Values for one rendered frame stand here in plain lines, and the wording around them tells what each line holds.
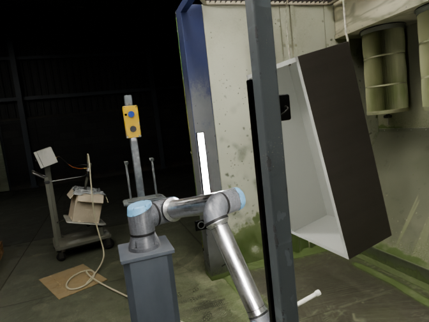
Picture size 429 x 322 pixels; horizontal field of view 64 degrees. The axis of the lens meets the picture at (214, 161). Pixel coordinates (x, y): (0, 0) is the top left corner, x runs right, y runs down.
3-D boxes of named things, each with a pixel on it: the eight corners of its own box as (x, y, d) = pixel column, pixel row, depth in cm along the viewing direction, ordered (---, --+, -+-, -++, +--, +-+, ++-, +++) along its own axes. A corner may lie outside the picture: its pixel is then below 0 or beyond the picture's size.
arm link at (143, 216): (124, 232, 206) (120, 204, 204) (149, 225, 218) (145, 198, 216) (138, 237, 195) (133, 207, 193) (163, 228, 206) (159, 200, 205)
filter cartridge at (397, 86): (416, 121, 302) (410, 23, 292) (406, 124, 276) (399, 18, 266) (373, 124, 327) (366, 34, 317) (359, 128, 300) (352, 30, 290)
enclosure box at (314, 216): (327, 214, 267) (288, 62, 246) (392, 235, 211) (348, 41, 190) (290, 232, 256) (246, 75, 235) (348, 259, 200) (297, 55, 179)
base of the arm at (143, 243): (129, 255, 195) (127, 239, 194) (127, 245, 213) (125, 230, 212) (163, 248, 201) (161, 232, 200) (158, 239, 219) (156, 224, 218)
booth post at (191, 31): (205, 273, 310) (174, 11, 285) (224, 268, 315) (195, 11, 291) (211, 281, 293) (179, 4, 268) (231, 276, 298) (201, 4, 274)
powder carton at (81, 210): (62, 213, 423) (67, 182, 424) (97, 216, 443) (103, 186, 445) (66, 222, 376) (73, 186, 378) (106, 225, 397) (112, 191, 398)
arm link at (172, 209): (145, 203, 217) (223, 187, 162) (167, 197, 229) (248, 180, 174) (150, 226, 217) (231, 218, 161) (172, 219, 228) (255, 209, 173)
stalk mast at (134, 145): (156, 281, 304) (130, 95, 286) (157, 284, 299) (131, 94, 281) (149, 283, 302) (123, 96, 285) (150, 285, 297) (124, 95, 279)
